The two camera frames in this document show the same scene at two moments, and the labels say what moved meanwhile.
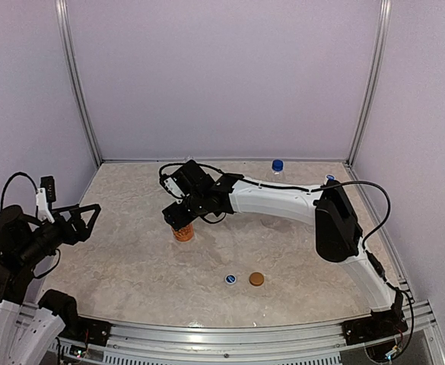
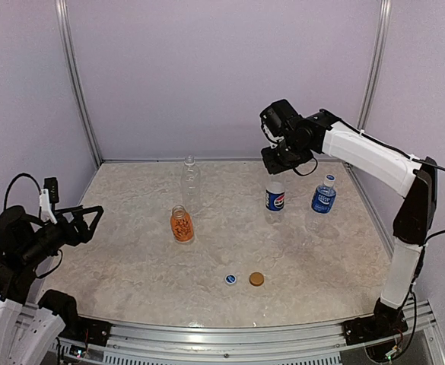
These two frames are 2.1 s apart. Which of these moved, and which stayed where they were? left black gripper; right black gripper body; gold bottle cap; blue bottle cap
Moved: right black gripper body
Stayed: blue bottle cap; left black gripper; gold bottle cap
